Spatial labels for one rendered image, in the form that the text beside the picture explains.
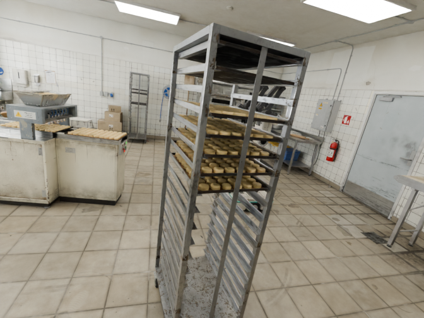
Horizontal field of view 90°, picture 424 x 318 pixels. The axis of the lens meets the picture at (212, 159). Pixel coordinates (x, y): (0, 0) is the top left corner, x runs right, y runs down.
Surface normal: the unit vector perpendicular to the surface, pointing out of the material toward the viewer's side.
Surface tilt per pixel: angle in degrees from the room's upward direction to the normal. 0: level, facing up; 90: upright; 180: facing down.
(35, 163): 90
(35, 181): 90
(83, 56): 90
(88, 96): 90
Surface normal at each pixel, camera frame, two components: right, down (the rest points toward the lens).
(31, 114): 0.09, 0.30
